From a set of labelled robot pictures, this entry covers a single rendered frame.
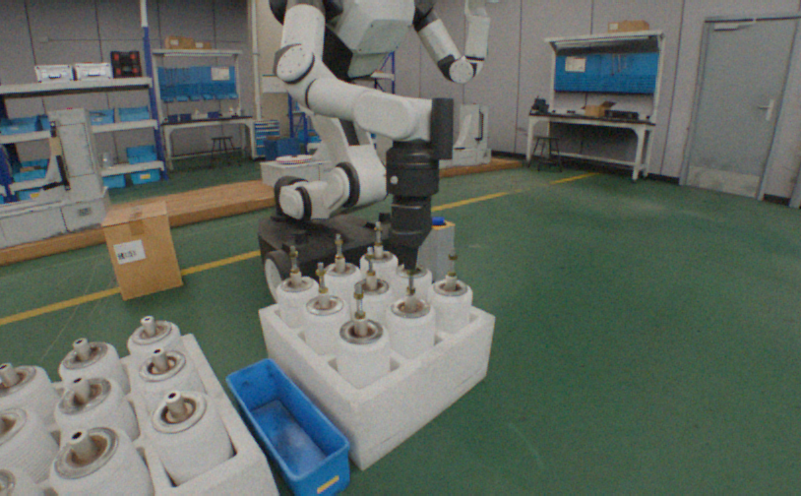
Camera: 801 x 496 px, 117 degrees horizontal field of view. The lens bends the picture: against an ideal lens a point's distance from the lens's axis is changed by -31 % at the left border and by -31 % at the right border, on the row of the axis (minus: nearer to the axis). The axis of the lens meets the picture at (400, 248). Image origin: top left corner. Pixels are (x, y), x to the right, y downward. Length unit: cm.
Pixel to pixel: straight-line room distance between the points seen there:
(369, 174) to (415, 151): 52
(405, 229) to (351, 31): 60
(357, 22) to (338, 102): 39
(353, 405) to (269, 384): 30
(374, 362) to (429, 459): 24
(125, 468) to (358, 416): 33
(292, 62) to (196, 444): 63
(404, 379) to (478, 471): 23
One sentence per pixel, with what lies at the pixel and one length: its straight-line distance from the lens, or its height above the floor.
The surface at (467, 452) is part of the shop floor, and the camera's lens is 74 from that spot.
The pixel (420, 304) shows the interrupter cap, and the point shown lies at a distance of 68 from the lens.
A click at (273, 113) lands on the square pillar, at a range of 707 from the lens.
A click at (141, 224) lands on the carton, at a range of 146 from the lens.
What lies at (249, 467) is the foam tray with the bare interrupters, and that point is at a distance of 53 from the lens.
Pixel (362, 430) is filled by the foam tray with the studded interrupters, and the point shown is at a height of 12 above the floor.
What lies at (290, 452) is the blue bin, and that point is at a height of 0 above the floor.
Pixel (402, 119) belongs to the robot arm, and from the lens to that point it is 51.
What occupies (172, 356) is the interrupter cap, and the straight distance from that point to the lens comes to 64.
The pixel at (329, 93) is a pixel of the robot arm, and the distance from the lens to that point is 64.
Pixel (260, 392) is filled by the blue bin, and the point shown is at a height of 5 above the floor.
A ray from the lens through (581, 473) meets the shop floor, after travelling 77.
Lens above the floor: 59
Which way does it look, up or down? 21 degrees down
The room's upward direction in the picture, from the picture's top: straight up
